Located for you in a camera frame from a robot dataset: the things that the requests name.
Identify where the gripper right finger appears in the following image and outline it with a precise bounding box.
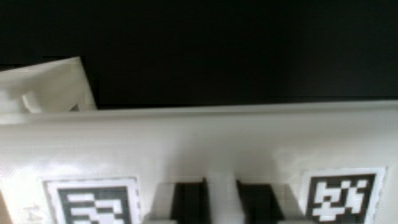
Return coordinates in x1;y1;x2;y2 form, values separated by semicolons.
237;181;285;224

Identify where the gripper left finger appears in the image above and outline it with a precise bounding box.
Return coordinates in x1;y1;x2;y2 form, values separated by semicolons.
171;180;212;224

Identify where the white cabinet body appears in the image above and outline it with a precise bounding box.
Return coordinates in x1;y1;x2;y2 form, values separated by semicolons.
0;100;398;126

